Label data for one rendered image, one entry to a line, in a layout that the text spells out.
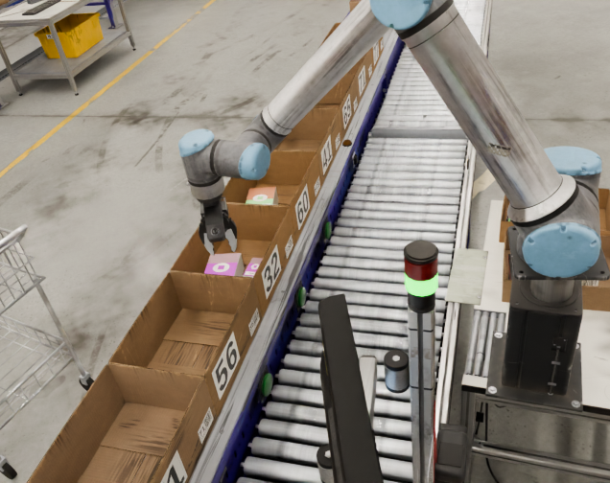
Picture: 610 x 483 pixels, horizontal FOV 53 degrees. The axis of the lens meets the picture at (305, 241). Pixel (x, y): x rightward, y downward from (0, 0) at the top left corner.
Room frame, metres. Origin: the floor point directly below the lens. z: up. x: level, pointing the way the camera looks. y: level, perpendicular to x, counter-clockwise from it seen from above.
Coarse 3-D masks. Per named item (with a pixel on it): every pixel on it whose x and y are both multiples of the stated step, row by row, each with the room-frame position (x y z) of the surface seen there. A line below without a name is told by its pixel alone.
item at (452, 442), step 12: (444, 432) 0.78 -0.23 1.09; (456, 432) 0.78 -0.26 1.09; (444, 444) 0.75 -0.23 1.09; (456, 444) 0.75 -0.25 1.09; (444, 456) 0.73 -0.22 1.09; (456, 456) 0.72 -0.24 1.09; (444, 468) 0.70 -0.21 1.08; (456, 468) 0.70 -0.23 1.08; (444, 480) 0.70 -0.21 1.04; (456, 480) 0.69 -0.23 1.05
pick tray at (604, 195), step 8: (600, 192) 1.90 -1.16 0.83; (608, 192) 1.89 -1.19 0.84; (504, 200) 1.96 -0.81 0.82; (600, 200) 1.90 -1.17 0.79; (608, 200) 1.86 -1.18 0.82; (504, 208) 1.98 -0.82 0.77; (600, 208) 1.90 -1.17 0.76; (608, 208) 1.83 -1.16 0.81; (504, 216) 1.94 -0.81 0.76; (600, 216) 1.85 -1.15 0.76; (608, 216) 1.79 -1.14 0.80; (504, 224) 1.79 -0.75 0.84; (512, 224) 1.78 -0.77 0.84; (600, 224) 1.80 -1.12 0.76; (608, 224) 1.75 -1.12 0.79; (504, 232) 1.79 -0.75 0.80; (600, 232) 1.65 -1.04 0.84; (608, 232) 1.65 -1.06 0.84
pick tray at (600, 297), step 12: (504, 240) 1.68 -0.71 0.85; (504, 252) 1.62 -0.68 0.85; (504, 264) 1.55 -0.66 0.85; (504, 276) 1.50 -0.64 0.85; (504, 288) 1.48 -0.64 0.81; (588, 288) 1.39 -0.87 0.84; (600, 288) 1.38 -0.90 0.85; (504, 300) 1.48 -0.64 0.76; (588, 300) 1.39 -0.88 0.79; (600, 300) 1.37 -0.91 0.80
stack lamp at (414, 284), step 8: (408, 264) 0.69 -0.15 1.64; (416, 264) 0.68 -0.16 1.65; (424, 264) 0.68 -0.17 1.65; (432, 264) 0.68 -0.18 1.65; (408, 272) 0.69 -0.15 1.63; (416, 272) 0.68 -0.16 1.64; (424, 272) 0.68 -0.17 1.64; (432, 272) 0.68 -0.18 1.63; (408, 280) 0.69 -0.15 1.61; (416, 280) 0.68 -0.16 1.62; (424, 280) 0.68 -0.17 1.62; (432, 280) 0.68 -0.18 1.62; (408, 288) 0.69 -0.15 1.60; (416, 288) 0.68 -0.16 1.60; (424, 288) 0.68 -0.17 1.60; (432, 288) 0.68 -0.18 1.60
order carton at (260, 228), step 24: (240, 216) 1.88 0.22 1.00; (264, 216) 1.84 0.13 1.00; (288, 216) 1.78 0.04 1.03; (192, 240) 1.71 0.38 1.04; (240, 240) 1.88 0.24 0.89; (264, 240) 1.85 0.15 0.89; (288, 240) 1.75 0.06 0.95; (192, 264) 1.67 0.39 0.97; (264, 264) 1.53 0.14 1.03; (264, 288) 1.49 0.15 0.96; (264, 312) 1.46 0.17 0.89
